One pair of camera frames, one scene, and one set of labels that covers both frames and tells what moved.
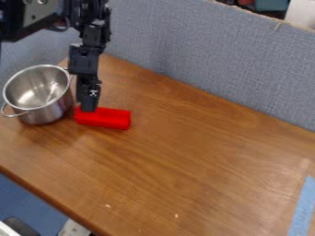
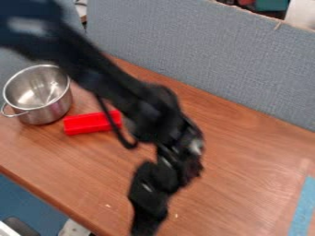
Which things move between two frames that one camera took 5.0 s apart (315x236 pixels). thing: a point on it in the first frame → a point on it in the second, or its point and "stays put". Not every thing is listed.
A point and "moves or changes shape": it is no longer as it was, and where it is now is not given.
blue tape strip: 301,225 stays put
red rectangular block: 102,117 moves or changes shape
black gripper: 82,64 → 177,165
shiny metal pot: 36,93 stays put
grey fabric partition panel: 251,55 stays put
